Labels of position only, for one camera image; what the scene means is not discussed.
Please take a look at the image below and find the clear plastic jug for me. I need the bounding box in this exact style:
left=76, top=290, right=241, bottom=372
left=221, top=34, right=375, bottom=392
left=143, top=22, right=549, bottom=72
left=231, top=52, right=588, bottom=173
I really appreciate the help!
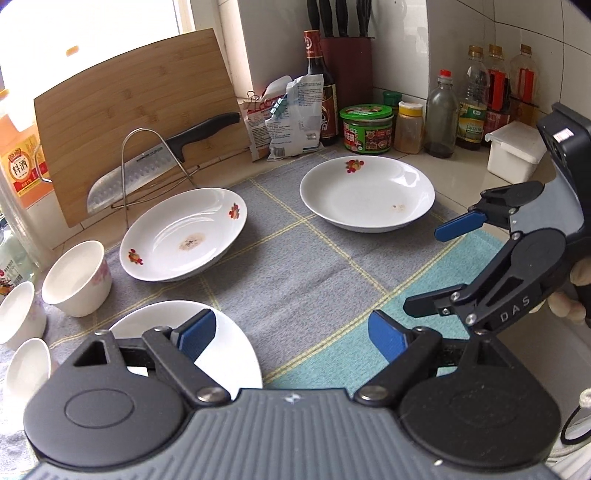
left=0, top=152, right=47, bottom=273

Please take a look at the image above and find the bamboo cutting board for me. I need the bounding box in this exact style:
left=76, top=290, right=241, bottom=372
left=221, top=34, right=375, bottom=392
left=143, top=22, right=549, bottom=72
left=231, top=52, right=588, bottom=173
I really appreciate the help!
left=33, top=28, right=252, bottom=228

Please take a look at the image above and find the metal wire rack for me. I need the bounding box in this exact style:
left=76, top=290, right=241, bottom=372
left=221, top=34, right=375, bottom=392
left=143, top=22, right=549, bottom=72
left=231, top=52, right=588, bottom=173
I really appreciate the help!
left=108, top=128, right=200, bottom=230

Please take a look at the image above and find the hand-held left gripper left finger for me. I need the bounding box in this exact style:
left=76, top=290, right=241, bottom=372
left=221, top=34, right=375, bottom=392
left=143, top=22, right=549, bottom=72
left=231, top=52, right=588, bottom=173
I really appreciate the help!
left=71, top=310, right=232, bottom=409

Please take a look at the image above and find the grey teal checked mat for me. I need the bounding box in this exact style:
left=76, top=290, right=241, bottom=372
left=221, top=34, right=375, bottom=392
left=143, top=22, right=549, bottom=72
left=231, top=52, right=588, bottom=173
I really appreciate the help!
left=0, top=154, right=515, bottom=467

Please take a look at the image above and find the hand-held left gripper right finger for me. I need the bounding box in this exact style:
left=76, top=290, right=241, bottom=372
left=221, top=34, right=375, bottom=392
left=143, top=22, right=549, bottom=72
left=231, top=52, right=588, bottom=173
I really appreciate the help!
left=355, top=310, right=505, bottom=408

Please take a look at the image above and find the white plastic container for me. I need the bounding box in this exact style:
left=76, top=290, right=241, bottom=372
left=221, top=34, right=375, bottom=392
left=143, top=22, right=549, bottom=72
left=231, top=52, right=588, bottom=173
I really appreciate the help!
left=485, top=121, right=548, bottom=184

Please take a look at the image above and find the red cap glass bottle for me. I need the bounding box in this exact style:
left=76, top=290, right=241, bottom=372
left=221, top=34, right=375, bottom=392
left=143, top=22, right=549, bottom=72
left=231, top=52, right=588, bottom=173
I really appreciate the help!
left=424, top=69, right=459, bottom=159

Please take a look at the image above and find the green lid sauce jar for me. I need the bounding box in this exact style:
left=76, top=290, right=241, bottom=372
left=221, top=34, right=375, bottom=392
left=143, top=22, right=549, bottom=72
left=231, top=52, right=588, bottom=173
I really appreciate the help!
left=339, top=104, right=394, bottom=154

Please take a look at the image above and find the black cable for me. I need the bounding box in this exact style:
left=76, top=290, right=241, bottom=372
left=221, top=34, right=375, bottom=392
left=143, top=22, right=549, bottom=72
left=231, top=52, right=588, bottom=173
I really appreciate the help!
left=560, top=401, right=591, bottom=447

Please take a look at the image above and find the orange white seasoning bag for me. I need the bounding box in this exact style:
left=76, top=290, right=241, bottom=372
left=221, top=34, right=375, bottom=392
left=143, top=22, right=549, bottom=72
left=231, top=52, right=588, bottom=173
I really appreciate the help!
left=238, top=76, right=296, bottom=163

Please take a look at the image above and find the white plastic seasoning bag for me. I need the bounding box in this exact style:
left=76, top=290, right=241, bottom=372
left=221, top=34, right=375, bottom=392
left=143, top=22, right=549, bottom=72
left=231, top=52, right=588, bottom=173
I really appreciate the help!
left=267, top=74, right=326, bottom=162

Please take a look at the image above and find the white jacket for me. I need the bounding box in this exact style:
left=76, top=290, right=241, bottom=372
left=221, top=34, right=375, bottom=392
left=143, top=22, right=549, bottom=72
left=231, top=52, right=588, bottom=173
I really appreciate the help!
left=547, top=388, right=591, bottom=464

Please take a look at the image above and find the clear bottle colourful label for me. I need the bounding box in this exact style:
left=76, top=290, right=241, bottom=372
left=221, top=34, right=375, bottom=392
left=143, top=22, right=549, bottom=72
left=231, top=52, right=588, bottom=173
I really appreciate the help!
left=0, top=222, right=35, bottom=296

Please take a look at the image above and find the dark red knife block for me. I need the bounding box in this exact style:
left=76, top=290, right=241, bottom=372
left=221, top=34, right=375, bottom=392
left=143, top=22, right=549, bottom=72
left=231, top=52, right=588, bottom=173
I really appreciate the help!
left=320, top=36, right=375, bottom=123

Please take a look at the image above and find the orange label oil jug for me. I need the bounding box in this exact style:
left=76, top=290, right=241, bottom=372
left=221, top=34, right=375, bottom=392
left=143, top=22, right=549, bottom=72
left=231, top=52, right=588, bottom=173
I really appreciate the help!
left=0, top=90, right=54, bottom=210

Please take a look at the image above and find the yellow lid spice jar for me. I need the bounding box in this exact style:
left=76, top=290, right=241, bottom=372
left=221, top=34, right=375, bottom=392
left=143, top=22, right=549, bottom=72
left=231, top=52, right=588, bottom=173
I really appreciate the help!
left=394, top=102, right=424, bottom=154

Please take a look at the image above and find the red label plastic bottle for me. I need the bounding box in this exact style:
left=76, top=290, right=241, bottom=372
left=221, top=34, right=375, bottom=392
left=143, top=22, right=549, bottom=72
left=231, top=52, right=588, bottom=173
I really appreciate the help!
left=482, top=44, right=512, bottom=147
left=509, top=44, right=541, bottom=127

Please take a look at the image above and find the white floral plate brown stain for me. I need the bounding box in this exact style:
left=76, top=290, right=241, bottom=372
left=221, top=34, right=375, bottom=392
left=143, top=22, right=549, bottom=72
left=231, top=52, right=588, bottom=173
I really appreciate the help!
left=119, top=187, right=247, bottom=283

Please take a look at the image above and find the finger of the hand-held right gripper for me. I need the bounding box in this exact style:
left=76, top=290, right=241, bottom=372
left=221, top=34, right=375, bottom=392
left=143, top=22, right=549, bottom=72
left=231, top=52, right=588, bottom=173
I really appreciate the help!
left=404, top=233, right=544, bottom=331
left=434, top=181, right=546, bottom=242

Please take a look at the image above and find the white bowl pink floral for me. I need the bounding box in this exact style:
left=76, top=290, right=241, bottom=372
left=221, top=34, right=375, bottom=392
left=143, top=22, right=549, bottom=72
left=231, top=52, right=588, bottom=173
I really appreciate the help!
left=2, top=338, right=58, bottom=416
left=41, top=240, right=113, bottom=318
left=0, top=281, right=48, bottom=350

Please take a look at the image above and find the black handled cleaver knife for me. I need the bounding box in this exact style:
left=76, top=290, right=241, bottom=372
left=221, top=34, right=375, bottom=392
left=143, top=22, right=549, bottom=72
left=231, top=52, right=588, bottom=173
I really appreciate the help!
left=87, top=112, right=241, bottom=214

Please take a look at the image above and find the green label oil bottle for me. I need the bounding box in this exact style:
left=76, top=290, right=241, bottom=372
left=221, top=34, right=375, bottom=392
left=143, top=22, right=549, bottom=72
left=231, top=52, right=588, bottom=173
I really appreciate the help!
left=456, top=45, right=490, bottom=151

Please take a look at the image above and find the dark soy sauce bottle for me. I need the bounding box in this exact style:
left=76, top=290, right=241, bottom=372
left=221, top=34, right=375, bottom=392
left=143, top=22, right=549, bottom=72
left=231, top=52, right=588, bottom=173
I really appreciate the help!
left=302, top=30, right=340, bottom=147

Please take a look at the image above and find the person's right hand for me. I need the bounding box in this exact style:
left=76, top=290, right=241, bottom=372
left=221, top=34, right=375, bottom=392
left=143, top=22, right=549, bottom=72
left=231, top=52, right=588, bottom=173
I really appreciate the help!
left=548, top=261, right=588, bottom=322

